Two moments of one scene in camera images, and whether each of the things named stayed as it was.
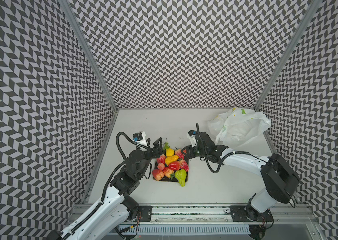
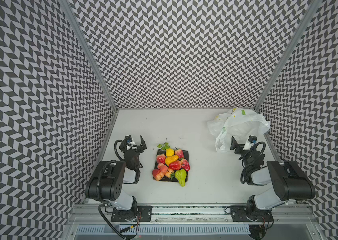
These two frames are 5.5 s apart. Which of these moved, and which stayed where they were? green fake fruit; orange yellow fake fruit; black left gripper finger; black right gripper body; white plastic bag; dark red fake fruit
Moved: black left gripper finger; black right gripper body
Stayed: orange yellow fake fruit; green fake fruit; dark red fake fruit; white plastic bag
